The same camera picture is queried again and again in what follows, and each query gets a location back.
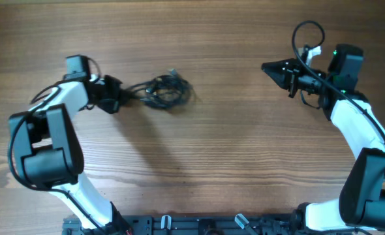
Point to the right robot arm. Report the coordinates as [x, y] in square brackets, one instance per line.
[361, 203]

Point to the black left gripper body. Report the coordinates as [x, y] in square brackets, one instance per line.
[110, 95]

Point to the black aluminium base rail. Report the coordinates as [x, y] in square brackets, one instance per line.
[167, 225]

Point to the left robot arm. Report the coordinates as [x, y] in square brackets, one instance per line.
[44, 153]

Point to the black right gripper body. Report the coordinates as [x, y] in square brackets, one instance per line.
[292, 78]

